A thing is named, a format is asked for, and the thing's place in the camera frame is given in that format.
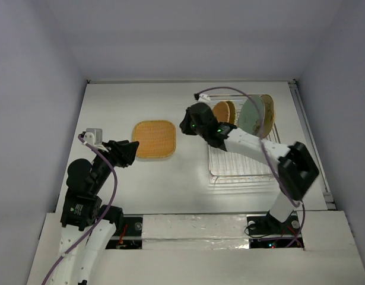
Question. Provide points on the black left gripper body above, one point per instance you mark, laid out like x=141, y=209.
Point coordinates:
x=112, y=154

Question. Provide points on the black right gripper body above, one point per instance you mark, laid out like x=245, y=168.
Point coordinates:
x=189, y=122

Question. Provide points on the small orange woven plate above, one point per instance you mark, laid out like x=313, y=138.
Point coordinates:
x=222, y=111

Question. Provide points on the green rimmed woven plate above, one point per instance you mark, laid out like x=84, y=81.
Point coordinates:
x=232, y=112

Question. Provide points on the large orange woven plate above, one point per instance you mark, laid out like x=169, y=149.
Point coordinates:
x=157, y=139

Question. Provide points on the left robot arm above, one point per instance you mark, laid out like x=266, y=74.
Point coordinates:
x=88, y=224

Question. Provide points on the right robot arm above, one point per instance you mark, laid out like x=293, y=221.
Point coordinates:
x=292, y=165

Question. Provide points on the beige floral ceramic plate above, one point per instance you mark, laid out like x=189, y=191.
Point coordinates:
x=269, y=116

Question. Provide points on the white foam block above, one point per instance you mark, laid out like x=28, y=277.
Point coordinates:
x=194, y=232

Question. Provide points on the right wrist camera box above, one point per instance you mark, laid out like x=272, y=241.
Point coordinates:
x=202, y=97

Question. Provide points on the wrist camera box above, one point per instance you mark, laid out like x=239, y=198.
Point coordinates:
x=93, y=137
x=202, y=97

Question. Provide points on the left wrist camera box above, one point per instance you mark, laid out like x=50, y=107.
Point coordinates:
x=93, y=137

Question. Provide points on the metal wire dish rack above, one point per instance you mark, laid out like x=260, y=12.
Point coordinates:
x=227, y=167

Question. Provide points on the aluminium rail right side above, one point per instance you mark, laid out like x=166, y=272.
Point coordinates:
x=311, y=146

